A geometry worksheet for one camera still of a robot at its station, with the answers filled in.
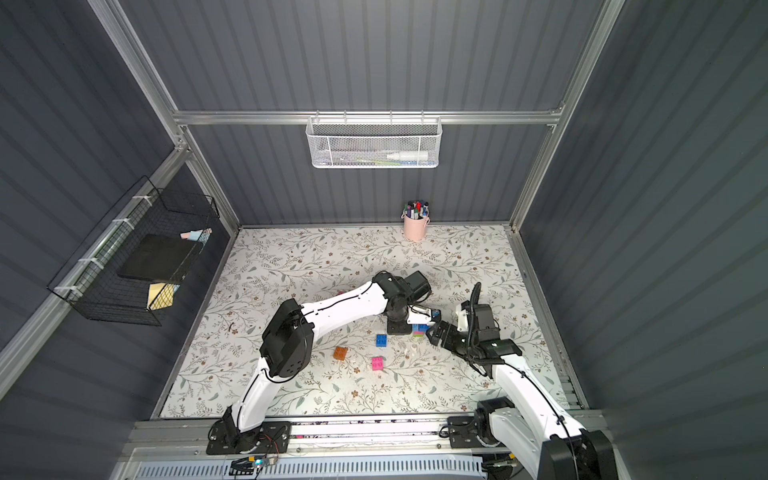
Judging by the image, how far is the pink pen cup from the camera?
3.67 ft

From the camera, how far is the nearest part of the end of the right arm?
2.00ft

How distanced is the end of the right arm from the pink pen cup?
439 mm
